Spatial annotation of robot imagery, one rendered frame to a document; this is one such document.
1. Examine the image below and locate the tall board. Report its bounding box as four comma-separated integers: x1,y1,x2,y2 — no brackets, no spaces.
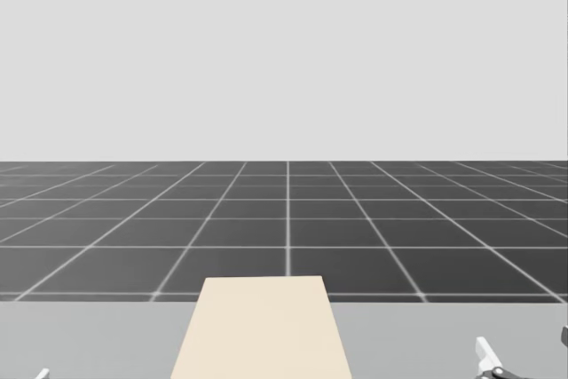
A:
170,275,353,379

